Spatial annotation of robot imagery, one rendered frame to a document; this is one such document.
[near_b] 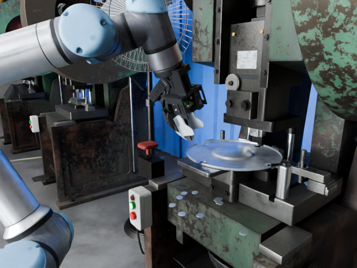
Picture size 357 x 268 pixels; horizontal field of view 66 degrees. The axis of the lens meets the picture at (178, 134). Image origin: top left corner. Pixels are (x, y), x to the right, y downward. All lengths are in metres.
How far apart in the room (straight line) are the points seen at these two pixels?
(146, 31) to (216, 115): 2.10
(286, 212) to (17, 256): 0.63
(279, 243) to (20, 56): 0.65
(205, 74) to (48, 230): 2.21
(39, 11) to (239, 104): 1.40
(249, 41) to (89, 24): 0.53
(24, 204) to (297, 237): 0.66
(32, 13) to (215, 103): 1.60
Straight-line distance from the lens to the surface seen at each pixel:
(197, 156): 0.85
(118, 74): 2.06
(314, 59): 0.52
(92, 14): 0.45
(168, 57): 0.60
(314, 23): 0.48
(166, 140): 3.34
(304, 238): 0.78
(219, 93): 2.60
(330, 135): 1.04
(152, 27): 0.59
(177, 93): 0.63
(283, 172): 0.78
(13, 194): 0.75
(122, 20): 0.60
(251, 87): 0.86
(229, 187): 0.85
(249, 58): 0.87
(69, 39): 0.46
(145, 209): 0.99
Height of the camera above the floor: 1.05
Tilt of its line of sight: 14 degrees down
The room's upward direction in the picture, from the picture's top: straight up
